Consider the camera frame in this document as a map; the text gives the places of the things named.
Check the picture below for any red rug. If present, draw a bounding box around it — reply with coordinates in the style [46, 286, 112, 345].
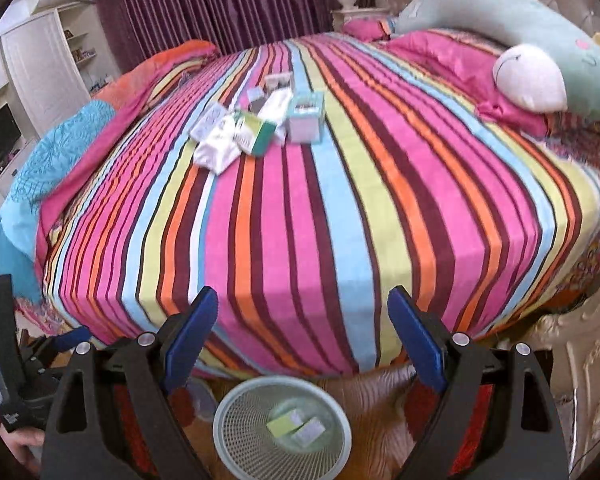
[115, 385, 496, 480]

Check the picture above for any white mesh basket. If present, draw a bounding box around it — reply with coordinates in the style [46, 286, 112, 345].
[212, 376, 353, 480]

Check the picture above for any long white carton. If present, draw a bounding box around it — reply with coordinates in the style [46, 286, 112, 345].
[256, 87, 294, 128]

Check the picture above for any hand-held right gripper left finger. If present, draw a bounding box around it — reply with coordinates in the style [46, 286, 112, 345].
[40, 286, 219, 480]

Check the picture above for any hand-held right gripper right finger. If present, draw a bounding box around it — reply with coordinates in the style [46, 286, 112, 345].
[386, 285, 563, 480]

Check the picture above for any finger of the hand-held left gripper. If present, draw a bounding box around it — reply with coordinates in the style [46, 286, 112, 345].
[25, 326, 92, 372]

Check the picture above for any white nightstand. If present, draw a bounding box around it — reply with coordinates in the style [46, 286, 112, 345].
[330, 7, 391, 33]

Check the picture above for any striped bed sheet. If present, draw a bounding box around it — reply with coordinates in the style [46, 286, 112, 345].
[35, 30, 600, 378]

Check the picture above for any large pink pillow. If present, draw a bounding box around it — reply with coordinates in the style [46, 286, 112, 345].
[385, 30, 551, 136]

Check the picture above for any white small box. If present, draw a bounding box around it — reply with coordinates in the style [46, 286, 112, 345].
[292, 420, 327, 449]

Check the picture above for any small pink pillow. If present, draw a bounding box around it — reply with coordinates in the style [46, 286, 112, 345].
[342, 17, 396, 41]

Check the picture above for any white plastic packet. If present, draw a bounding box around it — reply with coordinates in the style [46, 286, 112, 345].
[194, 127, 242, 176]

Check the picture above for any orange pink quilt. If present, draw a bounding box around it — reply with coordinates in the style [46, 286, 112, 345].
[92, 40, 218, 111]

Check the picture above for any white wall shelf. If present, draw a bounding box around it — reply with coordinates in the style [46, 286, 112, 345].
[60, 2, 116, 96]

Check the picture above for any white flat box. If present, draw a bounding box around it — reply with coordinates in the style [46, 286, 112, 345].
[190, 101, 227, 142]

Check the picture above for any teal white box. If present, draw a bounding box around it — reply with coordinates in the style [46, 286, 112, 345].
[284, 91, 326, 144]

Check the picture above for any purple curtain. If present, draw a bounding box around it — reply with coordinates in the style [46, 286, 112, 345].
[96, 0, 331, 56]

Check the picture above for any yellow green small box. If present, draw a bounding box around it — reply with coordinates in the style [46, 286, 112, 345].
[267, 409, 306, 437]

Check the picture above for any floral bed skirt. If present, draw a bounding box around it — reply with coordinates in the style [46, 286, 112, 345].
[555, 125, 600, 311]

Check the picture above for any blue textured blanket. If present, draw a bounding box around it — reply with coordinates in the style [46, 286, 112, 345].
[0, 100, 118, 306]

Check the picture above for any white wardrobe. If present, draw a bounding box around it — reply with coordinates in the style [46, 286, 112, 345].
[0, 7, 93, 138]

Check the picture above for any green white medicine box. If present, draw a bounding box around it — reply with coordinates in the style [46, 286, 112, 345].
[232, 109, 277, 157]

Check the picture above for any person's left hand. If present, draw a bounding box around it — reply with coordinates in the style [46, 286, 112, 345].
[0, 427, 48, 478]

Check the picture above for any long green plush toy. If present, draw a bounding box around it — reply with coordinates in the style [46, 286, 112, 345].
[392, 0, 600, 121]

